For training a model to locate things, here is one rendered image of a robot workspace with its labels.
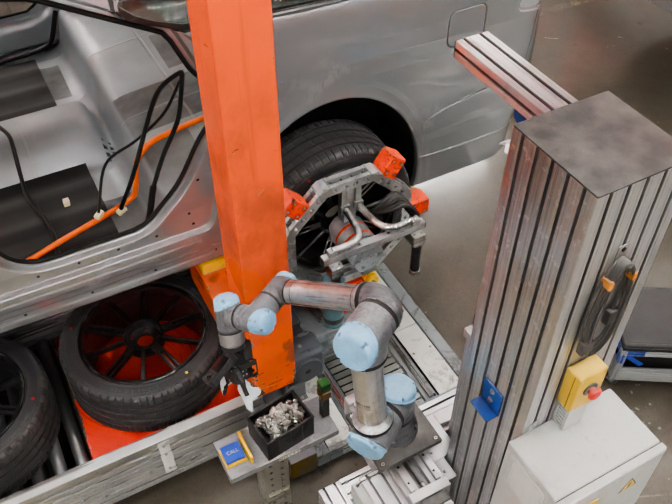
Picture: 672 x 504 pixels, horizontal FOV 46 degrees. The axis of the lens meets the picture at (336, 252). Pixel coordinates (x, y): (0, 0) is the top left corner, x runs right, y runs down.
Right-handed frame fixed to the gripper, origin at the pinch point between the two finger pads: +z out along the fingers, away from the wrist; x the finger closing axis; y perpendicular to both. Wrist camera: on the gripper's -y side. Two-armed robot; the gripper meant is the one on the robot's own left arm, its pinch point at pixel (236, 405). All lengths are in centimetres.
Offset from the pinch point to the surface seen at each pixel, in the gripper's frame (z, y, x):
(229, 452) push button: 36.3, 11.2, 30.0
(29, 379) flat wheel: 14, -30, 99
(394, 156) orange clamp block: -54, 91, 18
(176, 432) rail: 36, 5, 57
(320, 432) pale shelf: 38, 42, 16
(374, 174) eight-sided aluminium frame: -49, 84, 21
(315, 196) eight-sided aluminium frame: -45, 62, 30
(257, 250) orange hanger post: -43.3, 18.3, 4.6
